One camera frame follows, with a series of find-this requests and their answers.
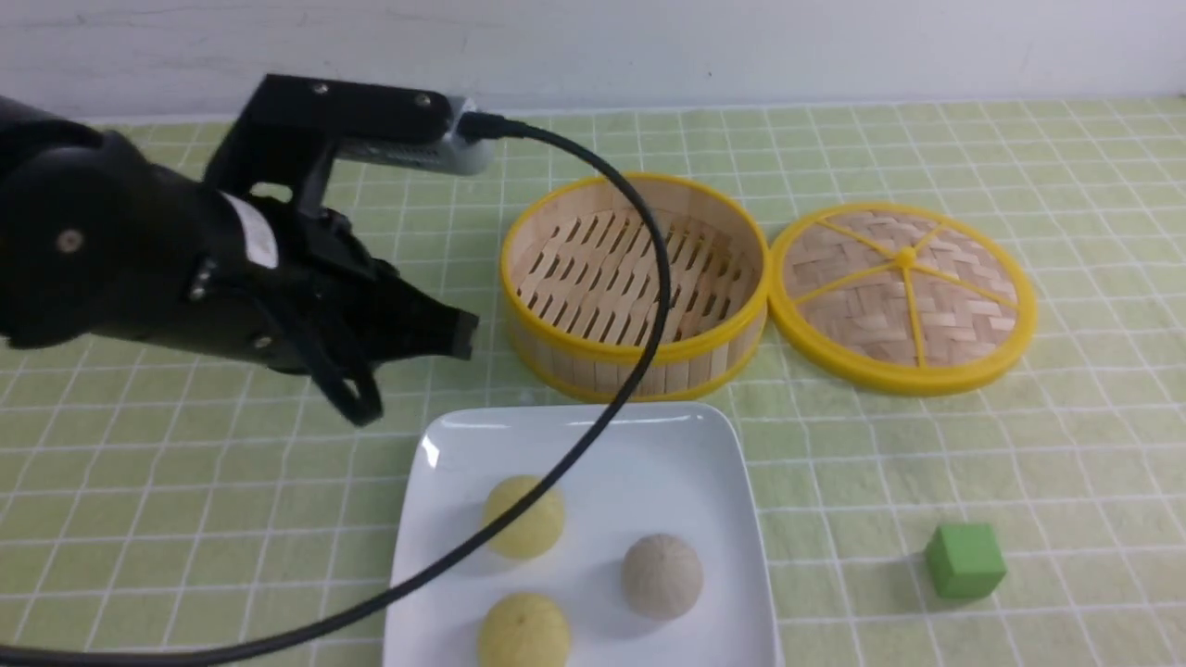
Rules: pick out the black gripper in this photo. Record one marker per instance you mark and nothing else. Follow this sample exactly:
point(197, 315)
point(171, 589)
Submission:
point(301, 294)

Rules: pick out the yellow steamed bun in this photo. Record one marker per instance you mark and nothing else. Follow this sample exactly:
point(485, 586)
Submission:
point(537, 530)
point(524, 630)

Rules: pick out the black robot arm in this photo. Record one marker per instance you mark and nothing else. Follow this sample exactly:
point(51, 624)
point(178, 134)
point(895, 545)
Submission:
point(97, 238)

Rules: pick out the yellow steamed bun front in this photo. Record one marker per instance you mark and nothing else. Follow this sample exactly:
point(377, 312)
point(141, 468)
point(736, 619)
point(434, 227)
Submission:
point(524, 630)

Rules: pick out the white square plate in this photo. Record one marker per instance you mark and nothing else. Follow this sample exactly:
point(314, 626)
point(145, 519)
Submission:
point(669, 467)

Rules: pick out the grey-brown steamed bun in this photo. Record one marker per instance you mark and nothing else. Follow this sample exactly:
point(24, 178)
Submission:
point(661, 577)

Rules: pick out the bamboo steamer basket yellow rim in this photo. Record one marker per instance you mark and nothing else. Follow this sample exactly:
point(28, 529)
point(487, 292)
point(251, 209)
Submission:
point(580, 278)

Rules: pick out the green checkered tablecloth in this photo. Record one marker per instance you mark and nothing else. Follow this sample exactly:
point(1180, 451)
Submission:
point(155, 501)

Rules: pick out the woven bamboo steamer lid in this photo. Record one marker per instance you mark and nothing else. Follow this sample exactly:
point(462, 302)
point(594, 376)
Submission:
point(900, 299)

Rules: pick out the green cube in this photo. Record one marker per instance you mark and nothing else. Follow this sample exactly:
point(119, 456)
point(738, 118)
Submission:
point(964, 560)

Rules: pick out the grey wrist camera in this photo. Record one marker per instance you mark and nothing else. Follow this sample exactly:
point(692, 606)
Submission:
point(293, 129)

